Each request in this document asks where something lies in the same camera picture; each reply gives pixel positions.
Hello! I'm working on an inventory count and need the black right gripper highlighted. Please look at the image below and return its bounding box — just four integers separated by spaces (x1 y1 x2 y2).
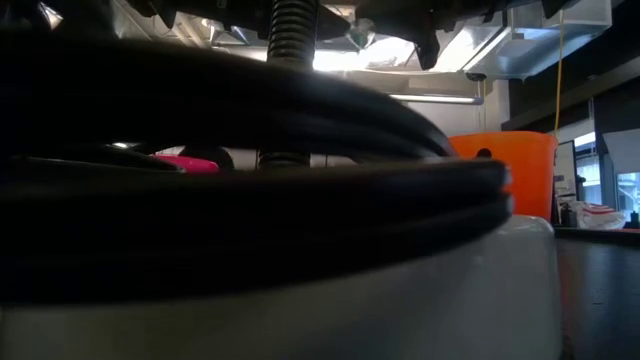
357 0 566 70

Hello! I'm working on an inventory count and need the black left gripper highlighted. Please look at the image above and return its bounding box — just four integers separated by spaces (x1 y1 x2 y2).
124 0 351 41

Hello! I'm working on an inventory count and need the clear candy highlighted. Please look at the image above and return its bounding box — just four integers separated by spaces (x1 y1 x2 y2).
347 17 377 51

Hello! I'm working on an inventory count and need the ceiling light tube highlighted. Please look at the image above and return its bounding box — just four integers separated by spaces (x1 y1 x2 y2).
391 92 485 106

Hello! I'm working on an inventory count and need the orange plastic bucket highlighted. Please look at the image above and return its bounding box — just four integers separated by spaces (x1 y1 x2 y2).
448 130 559 222

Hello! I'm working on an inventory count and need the person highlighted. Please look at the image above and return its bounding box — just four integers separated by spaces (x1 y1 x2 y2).
178 143 235 171

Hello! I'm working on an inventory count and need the pink plastic bucket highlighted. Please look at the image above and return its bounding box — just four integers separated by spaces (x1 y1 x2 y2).
152 154 221 175

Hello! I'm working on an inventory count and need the white plastic bag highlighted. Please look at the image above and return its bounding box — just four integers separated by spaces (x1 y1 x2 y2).
574 199 627 231

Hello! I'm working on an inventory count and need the white desk lamp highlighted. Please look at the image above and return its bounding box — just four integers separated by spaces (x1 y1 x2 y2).
0 0 564 360

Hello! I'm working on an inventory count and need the black table mat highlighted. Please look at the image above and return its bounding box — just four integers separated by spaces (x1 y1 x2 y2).
555 239 640 360

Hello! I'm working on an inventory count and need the silver ceiling duct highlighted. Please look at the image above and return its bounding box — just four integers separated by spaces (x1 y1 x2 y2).
344 0 614 101

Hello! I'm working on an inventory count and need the yellow hanging cable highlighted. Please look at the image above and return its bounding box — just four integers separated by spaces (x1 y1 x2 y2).
552 9 566 135

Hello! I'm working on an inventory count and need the black lamp cable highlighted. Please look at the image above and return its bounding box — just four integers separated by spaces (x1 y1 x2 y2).
0 29 516 307

